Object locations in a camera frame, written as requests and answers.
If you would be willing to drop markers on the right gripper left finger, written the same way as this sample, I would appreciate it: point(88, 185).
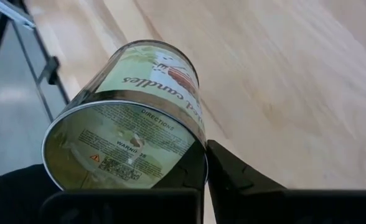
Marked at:
point(189, 174)

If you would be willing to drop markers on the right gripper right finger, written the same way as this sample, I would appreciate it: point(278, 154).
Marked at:
point(232, 186)

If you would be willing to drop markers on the glass candle jar with label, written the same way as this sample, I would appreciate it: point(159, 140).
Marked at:
point(145, 77)

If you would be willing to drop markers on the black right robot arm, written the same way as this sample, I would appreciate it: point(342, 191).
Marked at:
point(12, 196)

